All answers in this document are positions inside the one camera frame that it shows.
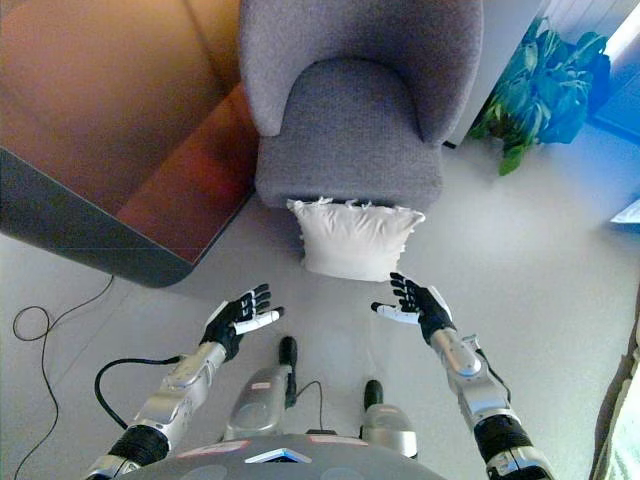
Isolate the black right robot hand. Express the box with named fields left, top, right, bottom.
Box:
left=370, top=271, right=457, bottom=347

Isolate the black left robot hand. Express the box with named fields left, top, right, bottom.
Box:
left=199, top=283, right=285, bottom=363

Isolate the white fringed pillow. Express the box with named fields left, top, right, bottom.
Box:
left=285, top=196, right=427, bottom=283

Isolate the grey fabric armchair sofa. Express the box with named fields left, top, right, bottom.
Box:
left=238, top=0, right=485, bottom=210

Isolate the silver left robot leg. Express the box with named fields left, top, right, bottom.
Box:
left=223, top=336, right=300, bottom=442

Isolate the silver robot leg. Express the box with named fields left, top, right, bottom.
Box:
left=223, top=336, right=300, bottom=442
left=360, top=379, right=419, bottom=461

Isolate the silver right robot leg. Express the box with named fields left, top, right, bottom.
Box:
left=360, top=379, right=419, bottom=461

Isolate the grey robot torso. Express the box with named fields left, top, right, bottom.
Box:
left=127, top=432, right=449, bottom=480

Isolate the beige fabric curtain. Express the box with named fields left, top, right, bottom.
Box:
left=588, top=312, right=640, bottom=480

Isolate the brown wooden table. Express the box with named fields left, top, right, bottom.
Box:
left=0, top=0, right=261, bottom=290

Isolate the white paper sheet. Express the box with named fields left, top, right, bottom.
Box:
left=609, top=198, right=640, bottom=227

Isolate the green leafy houseplant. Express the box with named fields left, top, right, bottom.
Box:
left=468, top=16, right=612, bottom=177

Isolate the thick black wrist cable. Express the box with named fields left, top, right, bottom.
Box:
left=94, top=354, right=182, bottom=430

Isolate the thin black floor cable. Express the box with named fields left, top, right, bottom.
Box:
left=11, top=273, right=116, bottom=480

